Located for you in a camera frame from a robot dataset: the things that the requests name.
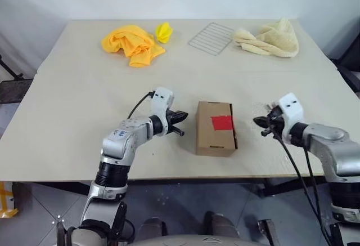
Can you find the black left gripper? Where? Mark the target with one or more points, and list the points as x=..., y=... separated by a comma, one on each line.
x=172, y=120

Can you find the black chair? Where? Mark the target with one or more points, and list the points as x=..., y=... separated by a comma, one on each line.
x=348, y=68

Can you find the grey robot torso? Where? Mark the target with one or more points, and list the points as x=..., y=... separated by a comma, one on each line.
x=197, y=241

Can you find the orange-yellow crumpled cloth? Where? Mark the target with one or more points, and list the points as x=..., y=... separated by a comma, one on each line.
x=123, y=39

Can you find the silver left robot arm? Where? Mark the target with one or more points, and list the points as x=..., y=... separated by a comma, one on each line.
x=123, y=139

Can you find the dark rounded shape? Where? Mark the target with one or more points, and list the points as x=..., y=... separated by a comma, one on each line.
x=153, y=229

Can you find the brown cardboard box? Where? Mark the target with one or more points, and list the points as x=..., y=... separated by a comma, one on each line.
x=208, y=133

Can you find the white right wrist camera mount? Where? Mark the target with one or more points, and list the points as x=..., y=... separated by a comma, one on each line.
x=291, y=108

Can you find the black table frame bar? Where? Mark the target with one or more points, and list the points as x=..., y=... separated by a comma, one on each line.
x=56, y=191
x=281, y=187

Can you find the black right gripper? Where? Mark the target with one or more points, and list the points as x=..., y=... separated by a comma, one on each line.
x=275, y=122

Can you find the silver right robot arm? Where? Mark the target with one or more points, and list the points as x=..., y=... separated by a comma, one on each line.
x=326, y=136

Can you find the black tripod stand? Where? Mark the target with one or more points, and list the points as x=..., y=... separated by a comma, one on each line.
x=9, y=70

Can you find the black floor bracket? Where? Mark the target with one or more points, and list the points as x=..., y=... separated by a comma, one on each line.
x=267, y=230

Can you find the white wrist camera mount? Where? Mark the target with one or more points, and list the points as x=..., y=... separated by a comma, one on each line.
x=291, y=108
x=163, y=96

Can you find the cream knitted towel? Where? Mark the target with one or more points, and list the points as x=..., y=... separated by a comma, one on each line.
x=281, y=40

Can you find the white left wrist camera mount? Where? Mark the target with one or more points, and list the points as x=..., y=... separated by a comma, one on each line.
x=163, y=96

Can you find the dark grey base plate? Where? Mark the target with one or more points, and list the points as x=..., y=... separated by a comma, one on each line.
x=14, y=91

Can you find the small bright yellow item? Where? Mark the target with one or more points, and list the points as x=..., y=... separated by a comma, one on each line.
x=164, y=32

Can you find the red tape strip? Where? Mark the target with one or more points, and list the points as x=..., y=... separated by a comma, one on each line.
x=222, y=122

